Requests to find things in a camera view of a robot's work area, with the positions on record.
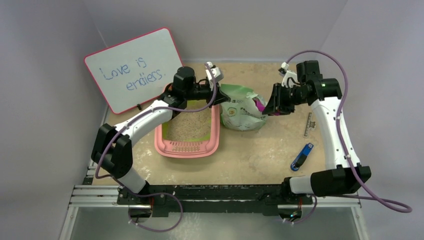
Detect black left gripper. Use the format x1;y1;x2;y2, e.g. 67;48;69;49
184;80;230;109

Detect purple plastic scoop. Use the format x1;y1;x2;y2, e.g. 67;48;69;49
256;101;282;116

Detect green litter bag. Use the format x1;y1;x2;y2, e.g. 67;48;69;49
220;84;268;131

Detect pink green litter box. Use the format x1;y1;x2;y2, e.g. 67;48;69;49
154;105;220;159

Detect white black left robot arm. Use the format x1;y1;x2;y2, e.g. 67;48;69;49
91;62;229;205

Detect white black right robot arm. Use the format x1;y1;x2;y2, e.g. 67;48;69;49
261;60;372;204

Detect blue black stapler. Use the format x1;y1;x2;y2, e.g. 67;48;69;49
290;142;314;172

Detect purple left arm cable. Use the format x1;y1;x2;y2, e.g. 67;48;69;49
94;62;219;181

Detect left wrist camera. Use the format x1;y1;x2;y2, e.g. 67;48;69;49
204;61;224;84

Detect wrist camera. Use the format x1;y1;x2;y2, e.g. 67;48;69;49
278;62;300;88
204;61;224;84

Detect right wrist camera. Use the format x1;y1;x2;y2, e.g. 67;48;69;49
278;62;300;88

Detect whiteboard with pink frame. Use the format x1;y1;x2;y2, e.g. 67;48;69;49
83;27;183;114

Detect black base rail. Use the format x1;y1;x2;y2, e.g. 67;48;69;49
117;183;314;218

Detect aluminium frame rails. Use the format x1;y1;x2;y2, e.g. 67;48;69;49
68;161;150;209

